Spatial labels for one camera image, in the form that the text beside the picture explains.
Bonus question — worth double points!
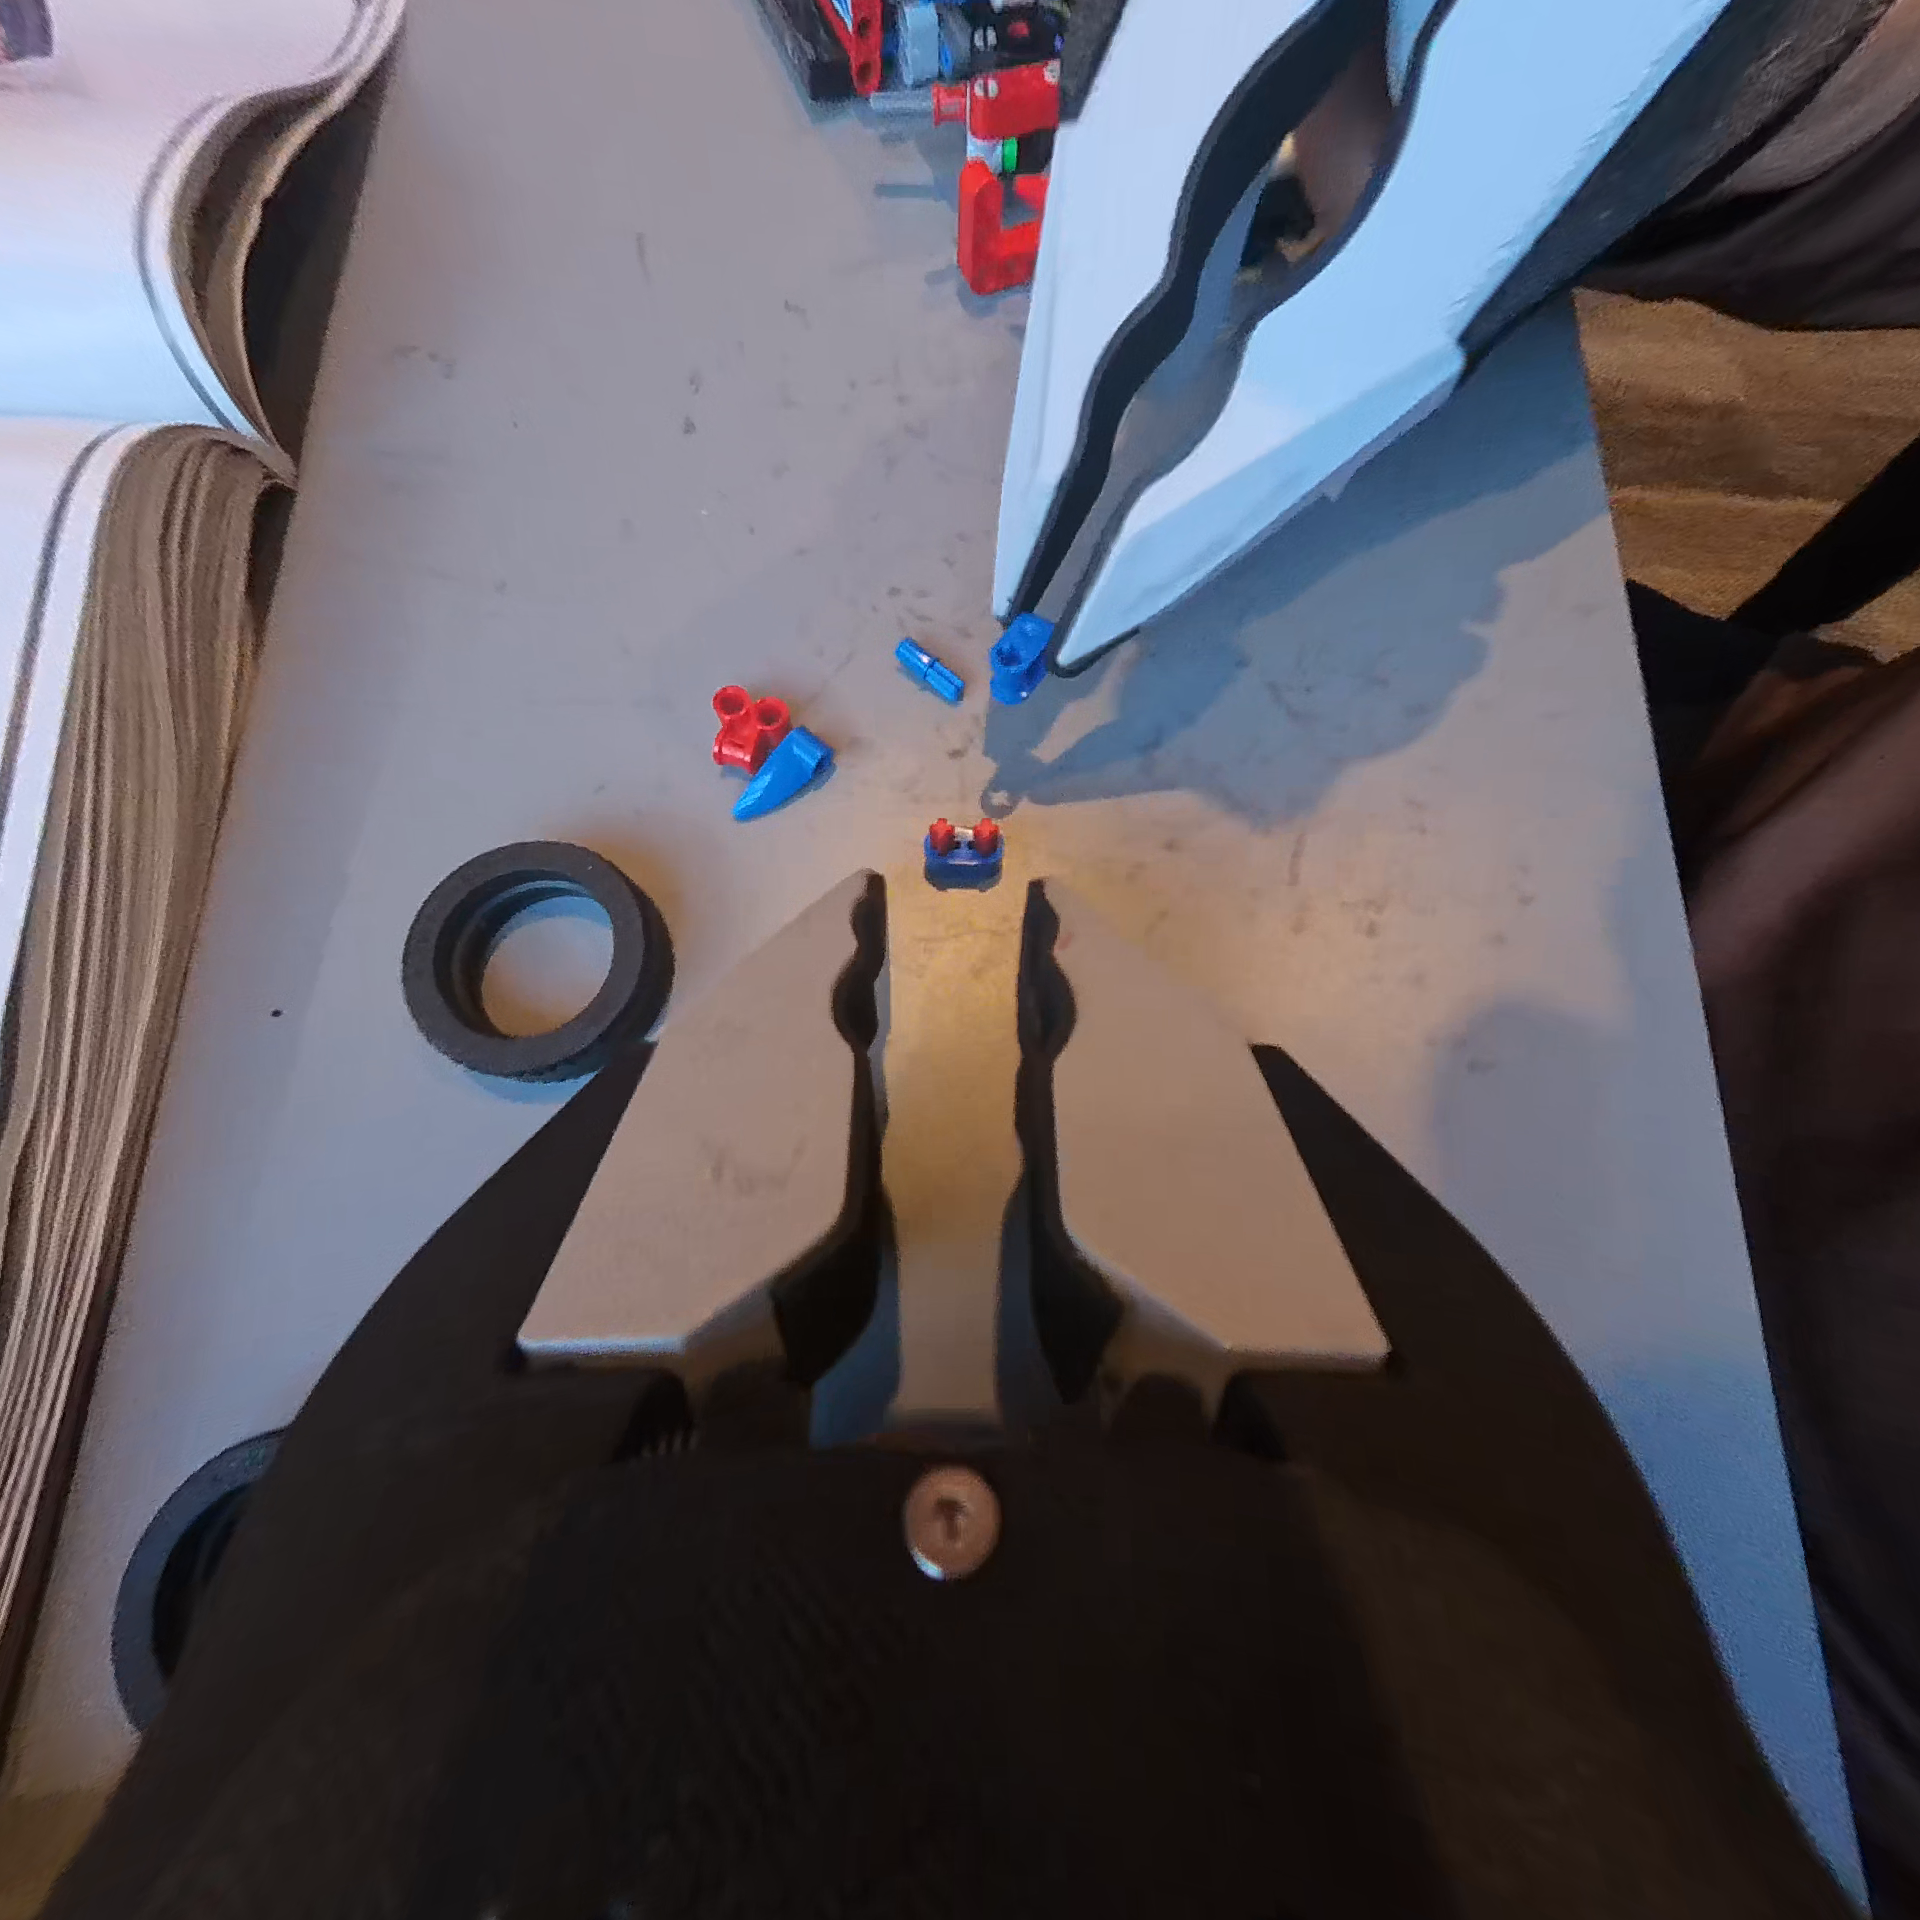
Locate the black office chair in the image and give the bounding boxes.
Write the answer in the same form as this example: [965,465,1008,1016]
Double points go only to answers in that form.
[1625,435,1920,662]

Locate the open instruction booklet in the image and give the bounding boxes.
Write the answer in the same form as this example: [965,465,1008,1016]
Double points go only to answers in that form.
[0,0,413,1704]

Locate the toy brick car model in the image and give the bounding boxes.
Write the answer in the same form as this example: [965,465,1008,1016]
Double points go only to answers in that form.
[759,0,1087,294]

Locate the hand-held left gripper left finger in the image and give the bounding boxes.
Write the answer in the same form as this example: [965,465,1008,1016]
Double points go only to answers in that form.
[515,870,894,1395]

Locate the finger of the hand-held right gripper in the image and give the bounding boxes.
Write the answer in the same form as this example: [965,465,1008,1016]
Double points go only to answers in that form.
[991,0,1339,627]
[1051,0,1738,674]

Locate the black toy tire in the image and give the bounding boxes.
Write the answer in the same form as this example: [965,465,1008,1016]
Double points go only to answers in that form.
[111,1422,286,1736]
[401,844,675,1083]

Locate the blue curved toy piece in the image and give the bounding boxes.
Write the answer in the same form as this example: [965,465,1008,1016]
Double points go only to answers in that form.
[732,729,840,825]

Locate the grey desk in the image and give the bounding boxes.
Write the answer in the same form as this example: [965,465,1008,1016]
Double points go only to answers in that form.
[0,0,1869,1920]

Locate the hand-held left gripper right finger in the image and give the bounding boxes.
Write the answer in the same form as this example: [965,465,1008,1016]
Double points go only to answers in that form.
[1015,878,1393,1410]

